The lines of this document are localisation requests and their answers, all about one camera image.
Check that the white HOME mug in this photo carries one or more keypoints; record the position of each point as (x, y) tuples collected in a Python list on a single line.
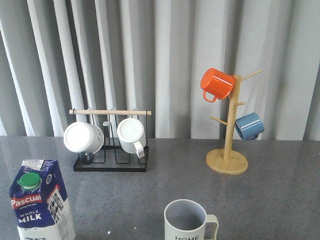
[(185, 219)]

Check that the blue Pascual milk carton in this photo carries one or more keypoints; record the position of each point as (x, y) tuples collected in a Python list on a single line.
[(40, 201)]

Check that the white ribbed mug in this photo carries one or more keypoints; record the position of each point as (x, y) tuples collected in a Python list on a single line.
[(132, 138)]

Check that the orange enamel mug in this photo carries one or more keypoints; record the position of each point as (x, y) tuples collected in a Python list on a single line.
[(216, 85)]

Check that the wooden mug tree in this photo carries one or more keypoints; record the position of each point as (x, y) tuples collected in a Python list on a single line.
[(225, 160)]

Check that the blue enamel mug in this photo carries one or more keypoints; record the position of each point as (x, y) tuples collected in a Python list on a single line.
[(249, 126)]

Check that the grey white curtain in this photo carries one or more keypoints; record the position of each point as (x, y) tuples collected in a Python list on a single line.
[(56, 55)]

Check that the black wire mug rack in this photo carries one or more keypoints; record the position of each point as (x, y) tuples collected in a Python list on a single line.
[(111, 157)]

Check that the white mug black handle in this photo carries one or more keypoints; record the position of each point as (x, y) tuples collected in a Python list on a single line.
[(85, 139)]

